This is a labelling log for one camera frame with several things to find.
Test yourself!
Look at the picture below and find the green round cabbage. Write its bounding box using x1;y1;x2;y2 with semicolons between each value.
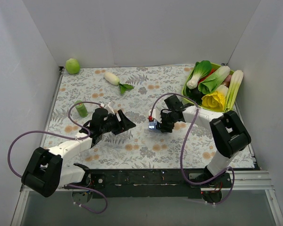
65;58;81;74

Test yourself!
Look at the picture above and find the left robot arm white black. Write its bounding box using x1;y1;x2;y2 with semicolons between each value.
21;108;136;197

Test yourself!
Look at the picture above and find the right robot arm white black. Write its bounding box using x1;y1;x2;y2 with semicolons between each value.
147;93;251;187

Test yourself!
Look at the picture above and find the floral table mat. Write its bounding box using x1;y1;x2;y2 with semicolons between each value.
43;65;216;169

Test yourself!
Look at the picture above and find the bok choy middle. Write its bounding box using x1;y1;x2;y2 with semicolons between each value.
198;66;231;95

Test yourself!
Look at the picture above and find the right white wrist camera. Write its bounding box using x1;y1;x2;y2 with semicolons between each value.
147;107;161;123

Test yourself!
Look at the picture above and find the pale celery stalk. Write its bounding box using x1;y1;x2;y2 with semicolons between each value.
224;70;244;112

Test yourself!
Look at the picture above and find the black base bar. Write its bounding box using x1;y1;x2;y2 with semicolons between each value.
88;169;232;199

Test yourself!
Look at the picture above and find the white radish with leaves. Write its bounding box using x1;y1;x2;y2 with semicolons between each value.
104;72;134;95

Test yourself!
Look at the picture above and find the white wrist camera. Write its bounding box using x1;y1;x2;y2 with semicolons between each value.
147;107;161;123
104;101;115;115

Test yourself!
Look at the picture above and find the bok choy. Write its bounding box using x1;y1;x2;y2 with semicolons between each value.
186;60;212;89
198;66;231;95

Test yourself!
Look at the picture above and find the yellow napa cabbage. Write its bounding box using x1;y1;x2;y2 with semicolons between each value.
201;84;228;112

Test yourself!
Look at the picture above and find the bok choy left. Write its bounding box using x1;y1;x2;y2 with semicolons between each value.
186;60;212;89

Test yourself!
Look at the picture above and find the blue pill organizer box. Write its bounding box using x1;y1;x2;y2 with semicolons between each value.
149;120;157;129

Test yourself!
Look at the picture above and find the green pill bottle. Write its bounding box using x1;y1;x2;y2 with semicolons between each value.
75;100;88;118

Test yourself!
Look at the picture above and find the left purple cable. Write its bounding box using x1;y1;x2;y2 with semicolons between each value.
7;101;108;214

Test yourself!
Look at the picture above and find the green vegetable tray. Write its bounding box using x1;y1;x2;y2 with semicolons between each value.
182;62;231;106

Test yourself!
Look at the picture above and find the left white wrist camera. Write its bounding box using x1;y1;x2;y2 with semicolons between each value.
104;101;115;115

